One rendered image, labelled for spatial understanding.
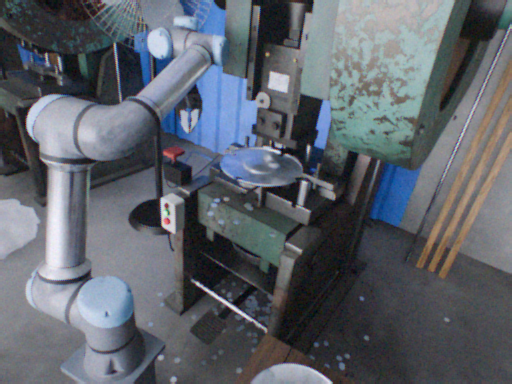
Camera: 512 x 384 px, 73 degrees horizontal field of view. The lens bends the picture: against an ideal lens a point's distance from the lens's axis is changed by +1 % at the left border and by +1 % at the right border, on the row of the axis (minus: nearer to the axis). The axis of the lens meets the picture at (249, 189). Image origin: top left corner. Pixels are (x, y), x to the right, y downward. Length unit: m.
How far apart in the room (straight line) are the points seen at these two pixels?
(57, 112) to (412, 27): 0.67
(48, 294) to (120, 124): 0.45
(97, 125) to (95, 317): 0.42
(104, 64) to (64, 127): 1.75
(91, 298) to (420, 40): 0.83
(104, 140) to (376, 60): 0.53
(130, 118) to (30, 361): 1.19
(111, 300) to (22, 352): 0.90
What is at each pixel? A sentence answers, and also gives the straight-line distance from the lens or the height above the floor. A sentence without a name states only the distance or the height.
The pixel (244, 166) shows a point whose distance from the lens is 1.19.
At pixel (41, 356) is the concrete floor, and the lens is 1.71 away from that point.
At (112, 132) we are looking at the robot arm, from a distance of 0.73.
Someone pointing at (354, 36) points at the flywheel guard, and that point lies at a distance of 0.69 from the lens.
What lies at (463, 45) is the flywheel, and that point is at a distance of 1.33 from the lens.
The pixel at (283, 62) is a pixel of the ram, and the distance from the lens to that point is 1.13.
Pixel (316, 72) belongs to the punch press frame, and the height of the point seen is 1.13.
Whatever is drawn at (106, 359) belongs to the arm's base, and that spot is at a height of 0.52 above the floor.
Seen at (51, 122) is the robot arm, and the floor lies 1.05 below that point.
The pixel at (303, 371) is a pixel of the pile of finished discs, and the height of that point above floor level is 0.38.
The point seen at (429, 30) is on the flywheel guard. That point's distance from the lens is 0.66.
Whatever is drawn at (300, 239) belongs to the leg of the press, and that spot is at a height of 0.64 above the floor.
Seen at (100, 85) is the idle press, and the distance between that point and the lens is 2.54.
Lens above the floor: 1.32
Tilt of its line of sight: 30 degrees down
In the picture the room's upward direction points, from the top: 6 degrees clockwise
